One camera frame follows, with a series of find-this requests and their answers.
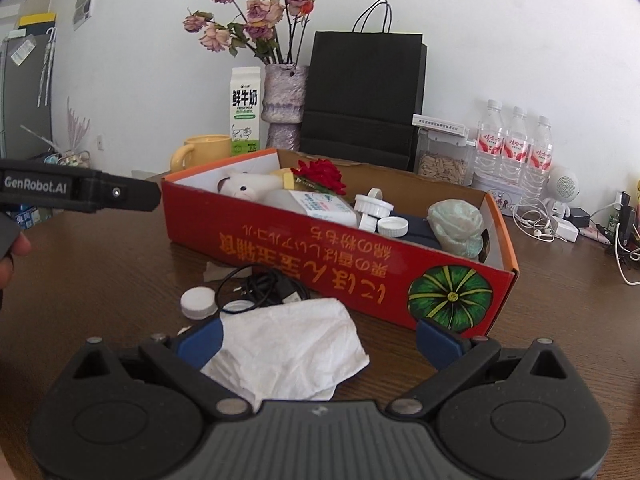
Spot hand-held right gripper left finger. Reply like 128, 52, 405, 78
67, 316, 253, 422

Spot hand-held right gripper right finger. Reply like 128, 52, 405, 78
386, 316, 571, 422

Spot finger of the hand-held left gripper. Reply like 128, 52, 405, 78
93, 170, 164, 213

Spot white bottle cap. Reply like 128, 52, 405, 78
180, 287, 220, 320

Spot thin black cable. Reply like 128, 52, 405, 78
215, 267, 312, 315

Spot white tissue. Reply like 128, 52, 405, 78
200, 297, 371, 402

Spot purple fabric pouch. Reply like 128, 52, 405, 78
406, 214, 444, 250

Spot white plush alpaca toy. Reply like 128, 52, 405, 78
216, 170, 281, 201

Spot green plastic bag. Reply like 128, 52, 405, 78
427, 199, 486, 260

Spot white jar lid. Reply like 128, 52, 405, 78
353, 199, 395, 220
377, 216, 411, 238

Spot red cardboard box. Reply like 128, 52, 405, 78
160, 147, 520, 339

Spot clear cotton swab container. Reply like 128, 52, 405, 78
263, 187, 360, 230

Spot red fabric rose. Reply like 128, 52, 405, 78
292, 158, 349, 196

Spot person's left hand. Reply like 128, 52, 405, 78
0, 232, 32, 290

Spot blue white packets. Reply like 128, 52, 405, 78
22, 208, 54, 231

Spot pink feather decoration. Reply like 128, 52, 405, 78
65, 97, 93, 151

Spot yellow mug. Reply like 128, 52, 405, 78
170, 134, 234, 171

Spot grey refrigerator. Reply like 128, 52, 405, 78
0, 27, 59, 161

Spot white hanging umbrella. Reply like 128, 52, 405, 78
42, 27, 59, 106

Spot white milk carton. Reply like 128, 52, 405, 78
229, 66, 263, 157

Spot white earphones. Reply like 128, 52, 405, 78
512, 200, 556, 241

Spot white power adapter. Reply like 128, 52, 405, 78
547, 217, 580, 242

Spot yellow and white boxes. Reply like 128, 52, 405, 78
17, 0, 56, 29

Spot clear seed jar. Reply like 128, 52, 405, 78
416, 128, 474, 186

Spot purple stone vase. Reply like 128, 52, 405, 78
263, 63, 310, 151

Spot pink pen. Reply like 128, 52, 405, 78
580, 227, 614, 246

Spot white round speaker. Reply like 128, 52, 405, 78
542, 166, 579, 219

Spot clear water bottle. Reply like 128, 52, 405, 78
474, 100, 506, 186
525, 116, 555, 196
502, 106, 530, 191

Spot white flat box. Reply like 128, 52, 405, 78
412, 113, 469, 136

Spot dried rose bouquet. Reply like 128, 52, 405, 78
182, 0, 316, 66

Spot black phone stand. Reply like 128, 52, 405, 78
617, 191, 639, 249

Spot black paper bag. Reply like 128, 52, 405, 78
298, 0, 429, 171

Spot wire storage rack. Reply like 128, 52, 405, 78
30, 147, 91, 168

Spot white wall poster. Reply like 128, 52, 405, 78
72, 0, 101, 31

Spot white charging cable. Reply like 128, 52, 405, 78
612, 220, 640, 286

